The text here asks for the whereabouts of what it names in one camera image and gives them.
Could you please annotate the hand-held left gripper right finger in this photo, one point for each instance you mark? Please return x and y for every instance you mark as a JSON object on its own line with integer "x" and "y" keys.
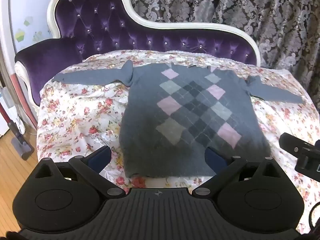
{"x": 212, "y": 158}

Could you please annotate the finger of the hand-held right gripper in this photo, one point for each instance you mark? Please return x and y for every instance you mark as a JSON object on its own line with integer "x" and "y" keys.
{"x": 290, "y": 142}

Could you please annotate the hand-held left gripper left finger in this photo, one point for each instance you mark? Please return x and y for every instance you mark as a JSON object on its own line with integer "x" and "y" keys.
{"x": 101, "y": 155}

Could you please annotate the grey argyle sweater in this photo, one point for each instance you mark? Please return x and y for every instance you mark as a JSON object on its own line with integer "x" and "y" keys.
{"x": 182, "y": 120}

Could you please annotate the floral blanket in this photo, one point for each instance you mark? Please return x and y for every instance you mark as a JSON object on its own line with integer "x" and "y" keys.
{"x": 75, "y": 120}

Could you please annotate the stick vacuum cleaner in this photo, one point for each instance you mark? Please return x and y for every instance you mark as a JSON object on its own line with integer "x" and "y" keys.
{"x": 15, "y": 127}

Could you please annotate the purple tufted sofa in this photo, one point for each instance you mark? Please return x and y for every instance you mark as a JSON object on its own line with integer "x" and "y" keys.
{"x": 105, "y": 33}

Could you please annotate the grey damask curtain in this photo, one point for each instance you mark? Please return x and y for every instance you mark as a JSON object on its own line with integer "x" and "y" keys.
{"x": 237, "y": 10}

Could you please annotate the white door with cupcake stickers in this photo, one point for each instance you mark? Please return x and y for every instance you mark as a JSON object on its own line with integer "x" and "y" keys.
{"x": 27, "y": 17}

